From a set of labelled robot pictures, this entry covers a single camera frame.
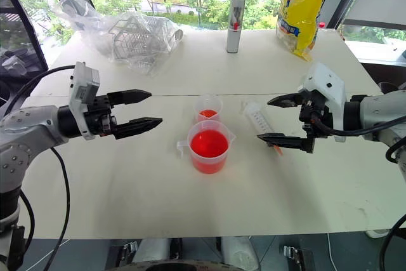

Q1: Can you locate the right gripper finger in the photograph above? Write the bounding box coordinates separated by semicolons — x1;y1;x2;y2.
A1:
266;92;306;109
256;133;310;153

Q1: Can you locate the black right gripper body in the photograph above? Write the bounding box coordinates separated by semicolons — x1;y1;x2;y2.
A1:
298;89;334;154

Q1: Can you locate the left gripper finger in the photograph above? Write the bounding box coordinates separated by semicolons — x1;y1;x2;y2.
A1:
114;117;164;140
106;89;153;107

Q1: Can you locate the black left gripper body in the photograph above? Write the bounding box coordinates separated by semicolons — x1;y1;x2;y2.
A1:
89;93;117;138

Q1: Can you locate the clear plastic syringe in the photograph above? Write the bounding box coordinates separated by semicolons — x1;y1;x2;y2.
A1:
241;100;284;157

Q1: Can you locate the small cup with red liquid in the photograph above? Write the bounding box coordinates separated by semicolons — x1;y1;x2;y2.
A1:
193;93;224;124

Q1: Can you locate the large beaker with red liquid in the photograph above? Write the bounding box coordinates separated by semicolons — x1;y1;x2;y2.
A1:
176;120;237;175

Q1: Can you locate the crumpled clear plastic bag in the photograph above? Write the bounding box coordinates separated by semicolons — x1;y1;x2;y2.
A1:
51;0;185;77

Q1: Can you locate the dark red chair back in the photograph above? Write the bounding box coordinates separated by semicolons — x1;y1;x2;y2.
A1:
378;81;401;95

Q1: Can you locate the white cylindrical container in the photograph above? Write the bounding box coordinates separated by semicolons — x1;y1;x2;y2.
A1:
226;0;248;54

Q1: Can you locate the yellow snack bag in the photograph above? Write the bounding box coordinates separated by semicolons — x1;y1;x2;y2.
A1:
275;0;336;63

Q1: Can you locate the white rounded cover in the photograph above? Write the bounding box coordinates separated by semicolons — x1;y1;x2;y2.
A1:
220;235;259;271
134;238;171;266

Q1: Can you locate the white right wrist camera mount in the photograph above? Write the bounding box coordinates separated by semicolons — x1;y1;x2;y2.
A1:
297;62;348;143

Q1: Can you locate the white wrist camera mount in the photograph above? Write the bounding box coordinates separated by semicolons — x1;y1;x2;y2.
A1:
297;62;348;143
67;61;101;142

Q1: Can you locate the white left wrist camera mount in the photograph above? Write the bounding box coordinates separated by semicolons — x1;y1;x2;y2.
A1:
67;61;101;142

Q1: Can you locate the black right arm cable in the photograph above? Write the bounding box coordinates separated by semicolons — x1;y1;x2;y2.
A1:
312;110;406;271

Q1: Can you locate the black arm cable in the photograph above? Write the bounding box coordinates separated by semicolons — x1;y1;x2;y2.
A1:
0;65;77;271
312;110;406;271

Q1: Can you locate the grey wire rack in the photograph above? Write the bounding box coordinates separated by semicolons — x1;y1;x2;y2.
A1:
107;16;160;63

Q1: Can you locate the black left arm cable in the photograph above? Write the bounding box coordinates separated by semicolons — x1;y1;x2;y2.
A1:
0;65;77;271

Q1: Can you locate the metal latch bracket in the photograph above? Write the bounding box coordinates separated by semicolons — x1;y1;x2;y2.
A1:
282;244;315;271
115;240;140;261

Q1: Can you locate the thin white cable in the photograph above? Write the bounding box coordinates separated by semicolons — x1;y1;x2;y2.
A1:
326;233;337;271

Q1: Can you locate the black metal frame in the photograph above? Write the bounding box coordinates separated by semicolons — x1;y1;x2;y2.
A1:
0;0;49;72

